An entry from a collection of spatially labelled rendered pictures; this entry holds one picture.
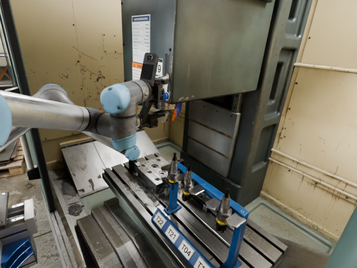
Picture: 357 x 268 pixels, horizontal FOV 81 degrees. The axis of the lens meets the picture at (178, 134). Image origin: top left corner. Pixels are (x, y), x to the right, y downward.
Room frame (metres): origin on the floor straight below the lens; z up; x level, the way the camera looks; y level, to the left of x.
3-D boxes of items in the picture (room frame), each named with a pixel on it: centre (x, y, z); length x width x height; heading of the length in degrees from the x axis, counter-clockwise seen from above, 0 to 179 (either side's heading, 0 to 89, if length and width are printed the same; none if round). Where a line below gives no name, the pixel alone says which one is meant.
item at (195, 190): (0.78, -0.10, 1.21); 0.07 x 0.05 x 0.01; 131
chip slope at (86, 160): (1.74, 0.53, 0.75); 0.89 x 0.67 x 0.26; 131
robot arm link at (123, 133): (0.59, 0.18, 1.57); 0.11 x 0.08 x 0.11; 65
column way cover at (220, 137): (1.53, -0.24, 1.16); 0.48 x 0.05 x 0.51; 41
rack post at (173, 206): (0.98, 0.01, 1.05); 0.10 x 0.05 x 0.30; 131
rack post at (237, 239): (0.65, -0.28, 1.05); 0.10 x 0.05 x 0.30; 131
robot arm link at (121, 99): (0.58, 0.17, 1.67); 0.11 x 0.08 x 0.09; 161
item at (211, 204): (0.70, -0.17, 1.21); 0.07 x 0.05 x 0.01; 131
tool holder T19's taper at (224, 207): (0.65, -0.20, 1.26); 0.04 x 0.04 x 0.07
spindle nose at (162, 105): (1.24, 0.09, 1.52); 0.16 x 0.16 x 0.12
